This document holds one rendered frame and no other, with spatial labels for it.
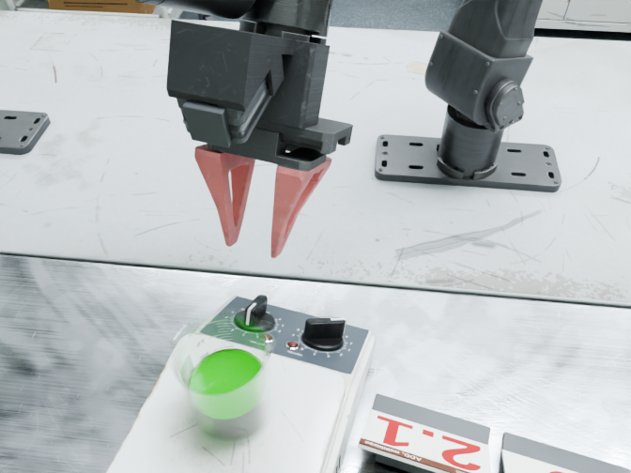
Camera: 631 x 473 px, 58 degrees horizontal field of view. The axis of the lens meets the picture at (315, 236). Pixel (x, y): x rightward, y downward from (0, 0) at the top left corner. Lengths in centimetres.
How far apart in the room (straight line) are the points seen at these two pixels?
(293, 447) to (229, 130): 19
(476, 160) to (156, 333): 36
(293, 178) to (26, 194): 39
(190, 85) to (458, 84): 32
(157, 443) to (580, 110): 63
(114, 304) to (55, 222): 13
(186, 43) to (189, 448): 23
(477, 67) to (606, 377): 28
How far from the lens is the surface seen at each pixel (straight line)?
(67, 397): 52
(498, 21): 54
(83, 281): 58
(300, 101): 35
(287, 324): 46
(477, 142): 61
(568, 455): 49
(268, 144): 36
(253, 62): 30
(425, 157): 66
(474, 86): 55
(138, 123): 75
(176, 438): 38
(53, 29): 100
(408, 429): 45
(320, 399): 38
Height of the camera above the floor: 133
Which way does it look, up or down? 48 degrees down
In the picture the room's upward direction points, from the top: 1 degrees counter-clockwise
